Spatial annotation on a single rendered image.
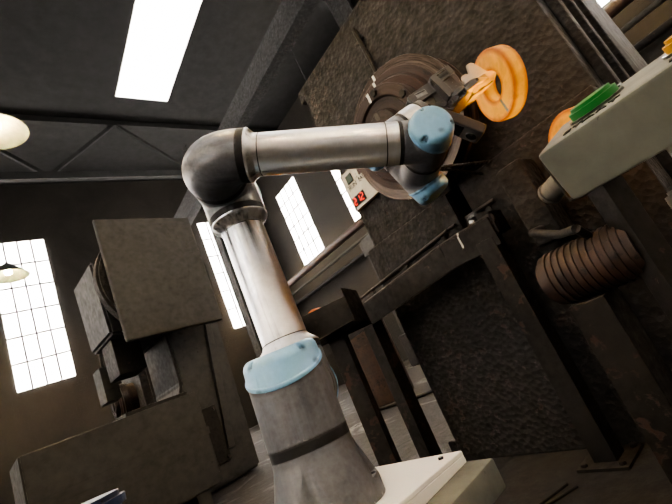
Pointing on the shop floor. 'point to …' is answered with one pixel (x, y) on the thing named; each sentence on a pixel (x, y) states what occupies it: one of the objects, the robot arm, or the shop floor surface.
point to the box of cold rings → (126, 461)
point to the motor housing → (614, 327)
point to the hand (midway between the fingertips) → (493, 77)
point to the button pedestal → (615, 132)
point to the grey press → (163, 328)
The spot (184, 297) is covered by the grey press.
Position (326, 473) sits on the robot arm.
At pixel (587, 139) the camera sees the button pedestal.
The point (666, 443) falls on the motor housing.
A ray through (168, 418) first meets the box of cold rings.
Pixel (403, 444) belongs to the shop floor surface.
